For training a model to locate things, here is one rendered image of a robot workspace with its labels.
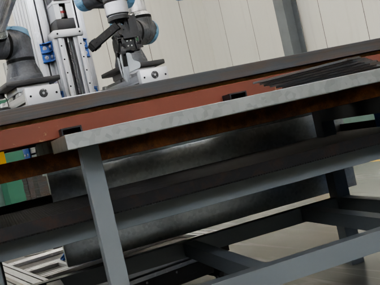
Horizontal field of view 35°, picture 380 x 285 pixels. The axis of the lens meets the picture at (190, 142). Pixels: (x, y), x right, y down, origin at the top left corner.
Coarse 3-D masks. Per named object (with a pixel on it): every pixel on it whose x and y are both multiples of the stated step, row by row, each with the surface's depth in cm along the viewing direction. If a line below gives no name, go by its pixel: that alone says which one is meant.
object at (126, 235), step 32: (256, 128) 250; (288, 128) 255; (128, 160) 232; (160, 160) 236; (192, 160) 240; (64, 192) 223; (288, 192) 253; (320, 192) 258; (160, 224) 234; (192, 224) 239; (64, 256) 226; (96, 256) 226
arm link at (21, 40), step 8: (8, 32) 239; (16, 32) 241; (24, 32) 243; (16, 40) 239; (24, 40) 242; (16, 48) 240; (24, 48) 242; (32, 48) 247; (8, 56) 239; (16, 56) 241; (24, 56) 241; (32, 56) 245
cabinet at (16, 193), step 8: (0, 104) 1088; (16, 152) 1095; (8, 160) 1086; (16, 160) 1094; (8, 184) 1082; (16, 184) 1090; (8, 192) 1082; (16, 192) 1088; (24, 192) 1095; (8, 200) 1092; (16, 200) 1087; (24, 200) 1094
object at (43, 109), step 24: (336, 48) 173; (360, 48) 176; (216, 72) 160; (240, 72) 163; (264, 72) 166; (96, 96) 150; (120, 96) 152; (144, 96) 154; (0, 120) 142; (24, 120) 144
